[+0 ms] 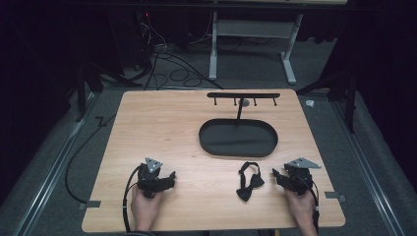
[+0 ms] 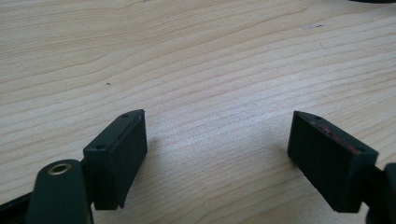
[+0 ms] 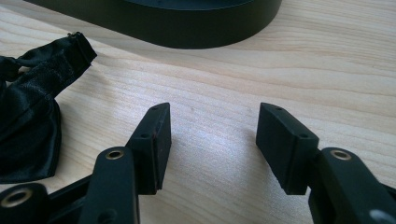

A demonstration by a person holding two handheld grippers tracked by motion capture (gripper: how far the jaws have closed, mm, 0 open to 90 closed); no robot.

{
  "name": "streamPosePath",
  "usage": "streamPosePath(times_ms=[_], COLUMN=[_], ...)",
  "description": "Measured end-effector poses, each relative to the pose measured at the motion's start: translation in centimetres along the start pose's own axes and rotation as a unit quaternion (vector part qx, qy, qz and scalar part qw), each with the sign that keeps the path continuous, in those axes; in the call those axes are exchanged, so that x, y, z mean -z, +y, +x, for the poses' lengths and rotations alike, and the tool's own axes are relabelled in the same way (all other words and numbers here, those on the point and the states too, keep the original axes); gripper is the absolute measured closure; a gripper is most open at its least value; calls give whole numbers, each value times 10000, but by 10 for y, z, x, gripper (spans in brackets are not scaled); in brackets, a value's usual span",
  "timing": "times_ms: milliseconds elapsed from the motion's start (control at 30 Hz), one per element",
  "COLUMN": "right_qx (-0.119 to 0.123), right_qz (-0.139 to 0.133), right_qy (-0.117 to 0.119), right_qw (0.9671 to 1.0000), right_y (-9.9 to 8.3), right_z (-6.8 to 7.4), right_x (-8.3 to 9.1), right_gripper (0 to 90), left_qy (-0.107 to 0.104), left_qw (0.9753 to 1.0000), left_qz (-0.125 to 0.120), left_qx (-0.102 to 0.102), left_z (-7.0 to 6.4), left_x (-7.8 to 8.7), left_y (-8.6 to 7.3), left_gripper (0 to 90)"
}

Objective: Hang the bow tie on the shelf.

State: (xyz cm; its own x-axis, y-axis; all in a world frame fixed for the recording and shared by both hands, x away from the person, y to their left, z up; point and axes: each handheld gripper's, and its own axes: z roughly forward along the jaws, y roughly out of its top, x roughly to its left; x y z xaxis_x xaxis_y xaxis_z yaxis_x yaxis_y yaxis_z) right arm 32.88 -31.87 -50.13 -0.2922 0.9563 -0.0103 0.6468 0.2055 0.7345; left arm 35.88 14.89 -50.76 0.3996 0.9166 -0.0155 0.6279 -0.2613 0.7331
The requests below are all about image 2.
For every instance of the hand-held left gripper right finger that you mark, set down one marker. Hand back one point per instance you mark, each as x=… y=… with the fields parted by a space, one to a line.
x=327 y=161

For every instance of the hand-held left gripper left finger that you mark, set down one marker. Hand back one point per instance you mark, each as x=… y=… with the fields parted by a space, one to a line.
x=115 y=161

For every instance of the dark object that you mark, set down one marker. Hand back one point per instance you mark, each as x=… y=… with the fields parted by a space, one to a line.
x=373 y=1

